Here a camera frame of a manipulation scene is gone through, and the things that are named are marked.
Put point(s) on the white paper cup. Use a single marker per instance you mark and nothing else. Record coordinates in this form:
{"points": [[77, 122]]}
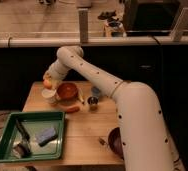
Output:
{"points": [[49, 96]]}

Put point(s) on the orange bowl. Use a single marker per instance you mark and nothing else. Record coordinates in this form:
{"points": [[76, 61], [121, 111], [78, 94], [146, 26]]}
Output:
{"points": [[67, 91]]}

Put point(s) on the knife beside bowl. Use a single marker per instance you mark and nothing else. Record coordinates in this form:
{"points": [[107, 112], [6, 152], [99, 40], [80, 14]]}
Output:
{"points": [[80, 96]]}

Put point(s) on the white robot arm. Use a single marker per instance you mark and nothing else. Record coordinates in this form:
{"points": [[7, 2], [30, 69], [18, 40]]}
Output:
{"points": [[145, 141]]}

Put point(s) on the wooden table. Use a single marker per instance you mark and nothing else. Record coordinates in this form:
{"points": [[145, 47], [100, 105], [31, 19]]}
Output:
{"points": [[81, 141]]}

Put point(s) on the black monitor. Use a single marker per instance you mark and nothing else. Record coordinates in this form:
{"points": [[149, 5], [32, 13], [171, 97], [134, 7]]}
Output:
{"points": [[149, 15]]}

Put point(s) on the green plastic tray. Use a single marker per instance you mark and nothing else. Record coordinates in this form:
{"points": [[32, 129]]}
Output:
{"points": [[32, 136]]}

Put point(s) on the small metal cup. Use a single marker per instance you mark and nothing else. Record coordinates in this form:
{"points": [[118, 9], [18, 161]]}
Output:
{"points": [[93, 103]]}

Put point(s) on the orange carrot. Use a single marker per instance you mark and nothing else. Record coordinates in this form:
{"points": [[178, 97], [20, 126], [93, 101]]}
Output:
{"points": [[72, 109]]}

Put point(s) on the blue sponge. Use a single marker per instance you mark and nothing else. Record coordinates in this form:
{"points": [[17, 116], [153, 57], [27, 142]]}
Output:
{"points": [[45, 136]]}

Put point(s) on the purple bowl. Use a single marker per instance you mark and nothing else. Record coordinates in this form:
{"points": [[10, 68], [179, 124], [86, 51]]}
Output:
{"points": [[114, 141]]}

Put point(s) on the yellow red apple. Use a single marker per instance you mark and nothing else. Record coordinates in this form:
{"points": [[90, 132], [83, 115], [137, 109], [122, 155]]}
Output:
{"points": [[47, 84]]}

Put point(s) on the black dish brush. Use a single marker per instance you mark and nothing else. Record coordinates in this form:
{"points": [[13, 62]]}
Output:
{"points": [[22, 149]]}

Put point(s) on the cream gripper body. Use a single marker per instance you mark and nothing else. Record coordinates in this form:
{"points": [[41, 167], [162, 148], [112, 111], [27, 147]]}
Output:
{"points": [[55, 82]]}

